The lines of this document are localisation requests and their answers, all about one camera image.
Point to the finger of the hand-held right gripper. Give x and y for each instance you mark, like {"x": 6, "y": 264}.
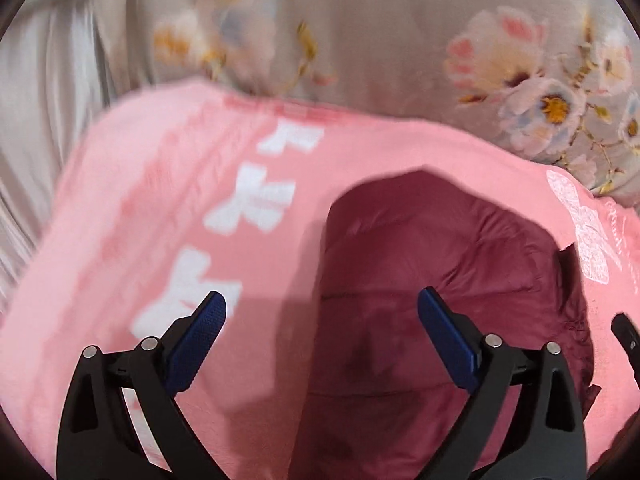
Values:
{"x": 627, "y": 332}

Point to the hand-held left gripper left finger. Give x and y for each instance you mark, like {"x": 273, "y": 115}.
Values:
{"x": 197, "y": 345}

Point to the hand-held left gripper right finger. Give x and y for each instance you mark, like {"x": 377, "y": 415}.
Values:
{"x": 447, "y": 345}

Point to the maroon puffer jacket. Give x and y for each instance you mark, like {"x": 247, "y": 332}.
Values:
{"x": 400, "y": 240}

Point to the pink printed blanket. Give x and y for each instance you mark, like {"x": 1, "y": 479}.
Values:
{"x": 150, "y": 185}

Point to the white bed sheet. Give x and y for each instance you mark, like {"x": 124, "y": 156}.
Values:
{"x": 40, "y": 110}

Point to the grey floral quilt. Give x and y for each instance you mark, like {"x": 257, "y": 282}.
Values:
{"x": 375, "y": 35}

